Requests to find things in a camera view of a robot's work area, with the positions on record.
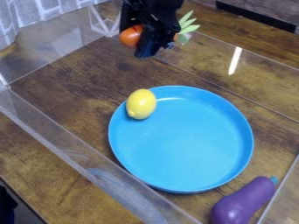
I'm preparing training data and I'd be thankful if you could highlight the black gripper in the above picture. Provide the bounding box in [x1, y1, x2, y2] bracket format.
[119, 0, 184, 58]

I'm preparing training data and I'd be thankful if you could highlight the orange toy carrot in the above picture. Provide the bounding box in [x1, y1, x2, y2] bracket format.
[119, 10, 200, 47]

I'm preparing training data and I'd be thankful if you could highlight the yellow toy lemon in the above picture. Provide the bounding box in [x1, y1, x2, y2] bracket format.
[126, 88, 156, 120]

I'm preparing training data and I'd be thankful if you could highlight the blue round plate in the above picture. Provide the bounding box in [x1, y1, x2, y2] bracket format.
[108, 86, 255, 193]

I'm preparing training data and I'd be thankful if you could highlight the purple toy eggplant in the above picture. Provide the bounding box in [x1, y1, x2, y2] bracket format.
[210, 176, 279, 224]

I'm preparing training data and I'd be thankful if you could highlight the clear acrylic enclosure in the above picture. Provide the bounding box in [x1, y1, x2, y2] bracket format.
[0, 0, 299, 224]

